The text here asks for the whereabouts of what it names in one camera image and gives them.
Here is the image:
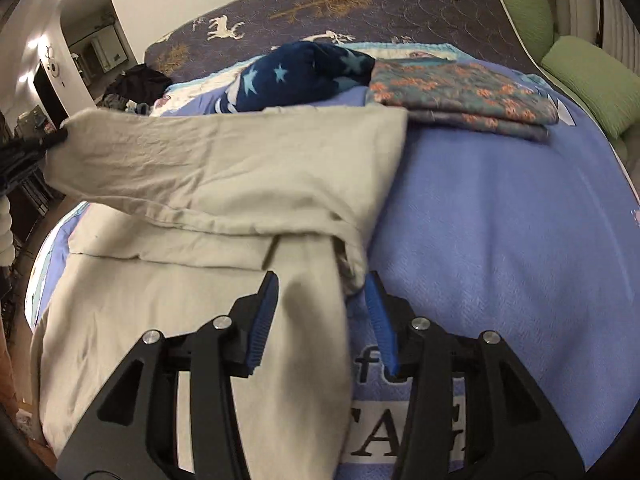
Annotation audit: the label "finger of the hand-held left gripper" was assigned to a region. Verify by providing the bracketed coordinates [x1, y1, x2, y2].
[0, 129, 70, 161]
[0, 159, 48, 196]

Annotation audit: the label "white slatted panel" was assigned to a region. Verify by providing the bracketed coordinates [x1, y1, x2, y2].
[560, 0, 640, 81]

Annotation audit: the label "beige pants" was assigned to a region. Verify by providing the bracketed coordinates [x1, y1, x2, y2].
[30, 107, 411, 480]

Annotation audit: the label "person's left hand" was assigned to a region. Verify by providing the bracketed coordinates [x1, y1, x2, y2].
[0, 195, 16, 267]

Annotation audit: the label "folded floral cloth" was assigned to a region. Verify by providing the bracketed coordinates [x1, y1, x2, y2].
[365, 57, 560, 142]

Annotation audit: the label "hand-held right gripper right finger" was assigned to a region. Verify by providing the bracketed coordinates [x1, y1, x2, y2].
[364, 270, 586, 480]

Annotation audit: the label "green pillow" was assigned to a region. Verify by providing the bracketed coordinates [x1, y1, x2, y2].
[495, 0, 556, 61]
[542, 35, 640, 138]

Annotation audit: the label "dark deer-print quilt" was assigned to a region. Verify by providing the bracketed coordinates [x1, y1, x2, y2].
[144, 0, 566, 91]

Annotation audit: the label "black wall screen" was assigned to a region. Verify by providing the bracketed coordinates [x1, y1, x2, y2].
[32, 67, 68, 116]

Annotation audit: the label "navy star-print garment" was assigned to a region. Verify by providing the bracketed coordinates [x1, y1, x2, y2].
[227, 42, 376, 112]

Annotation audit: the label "blue printed blanket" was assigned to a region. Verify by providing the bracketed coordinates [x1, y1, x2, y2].
[27, 57, 640, 480]

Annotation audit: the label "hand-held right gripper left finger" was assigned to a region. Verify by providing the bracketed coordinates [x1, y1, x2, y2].
[55, 271, 281, 480]

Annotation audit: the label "pile of dark clothes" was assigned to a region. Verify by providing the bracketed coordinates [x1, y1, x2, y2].
[102, 65, 173, 111]

